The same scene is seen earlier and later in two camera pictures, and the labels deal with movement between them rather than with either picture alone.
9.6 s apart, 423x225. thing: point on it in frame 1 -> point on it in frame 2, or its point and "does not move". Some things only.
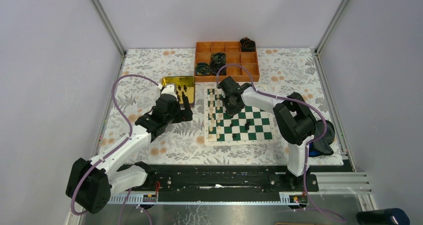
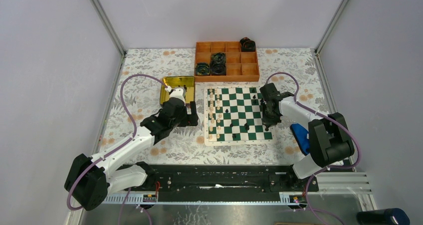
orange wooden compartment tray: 243,66 does not move
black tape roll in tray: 202,69 does not move
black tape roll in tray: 218,59 does not move
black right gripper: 232,112 -> 266,120
